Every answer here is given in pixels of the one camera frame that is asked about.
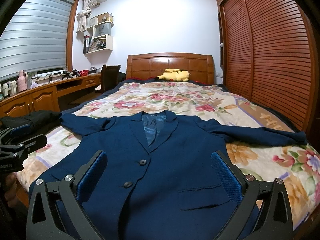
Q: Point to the floral bed blanket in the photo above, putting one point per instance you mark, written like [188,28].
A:
[297,166]

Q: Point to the red basket on desk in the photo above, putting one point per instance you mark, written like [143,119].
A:
[84,72]

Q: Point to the black folded garment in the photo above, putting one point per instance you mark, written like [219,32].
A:
[40,122]

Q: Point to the grey window blind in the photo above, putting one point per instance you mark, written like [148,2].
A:
[35,38]

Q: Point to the white tied curtain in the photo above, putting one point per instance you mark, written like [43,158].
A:
[84,13]

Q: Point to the wooden desk with cabinets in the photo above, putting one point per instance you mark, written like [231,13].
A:
[46,97]

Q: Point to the wooden bed headboard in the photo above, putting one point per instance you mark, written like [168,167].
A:
[146,66]

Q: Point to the navy blue suit jacket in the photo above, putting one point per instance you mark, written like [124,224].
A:
[159,182]

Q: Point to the yellow Pikachu plush toy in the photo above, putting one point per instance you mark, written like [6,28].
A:
[174,75]

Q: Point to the white wall shelf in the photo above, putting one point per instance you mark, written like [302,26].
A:
[98,33]

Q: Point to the pink bottle on desk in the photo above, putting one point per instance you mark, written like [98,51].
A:
[22,81]

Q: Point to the dark wooden chair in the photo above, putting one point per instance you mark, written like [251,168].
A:
[108,78]

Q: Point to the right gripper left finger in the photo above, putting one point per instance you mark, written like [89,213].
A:
[44,220]

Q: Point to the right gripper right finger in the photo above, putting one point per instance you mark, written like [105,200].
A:
[274,220]

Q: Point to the louvered wooden wardrobe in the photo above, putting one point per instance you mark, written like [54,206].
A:
[270,59]

